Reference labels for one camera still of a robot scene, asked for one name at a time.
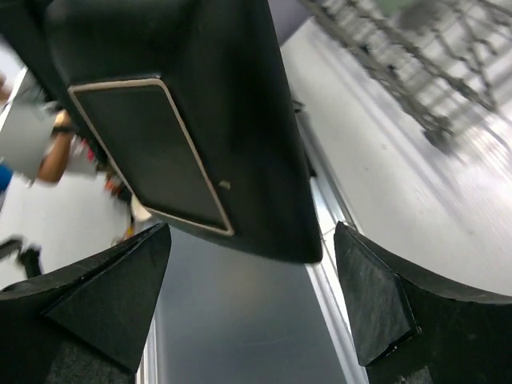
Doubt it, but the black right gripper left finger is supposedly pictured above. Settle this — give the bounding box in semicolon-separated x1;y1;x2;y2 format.
1;223;171;383

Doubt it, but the black square floral plate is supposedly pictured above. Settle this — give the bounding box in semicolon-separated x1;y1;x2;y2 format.
1;1;322;264

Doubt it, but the grey wire dish rack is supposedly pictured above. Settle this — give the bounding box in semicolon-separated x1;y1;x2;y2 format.
305;1;511;150

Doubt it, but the aluminium table front rail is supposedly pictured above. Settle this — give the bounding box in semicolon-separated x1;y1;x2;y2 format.
296;112;368;383

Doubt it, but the person in background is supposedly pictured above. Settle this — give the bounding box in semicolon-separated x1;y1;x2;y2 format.
1;68;98;201

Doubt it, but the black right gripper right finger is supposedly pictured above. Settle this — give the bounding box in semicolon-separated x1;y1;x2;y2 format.
334;222;511;383

